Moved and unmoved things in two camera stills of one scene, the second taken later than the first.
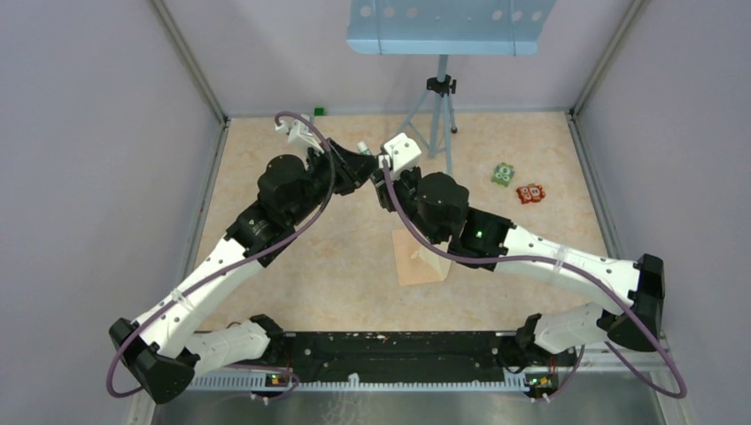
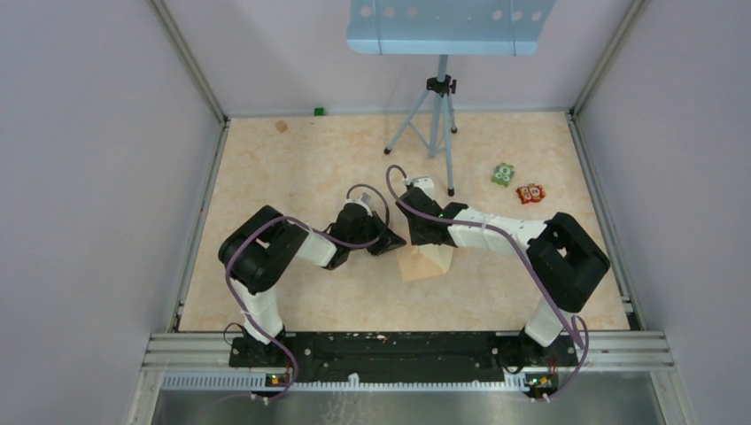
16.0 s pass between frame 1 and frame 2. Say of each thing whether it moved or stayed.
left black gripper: moved
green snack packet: stayed
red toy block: stayed
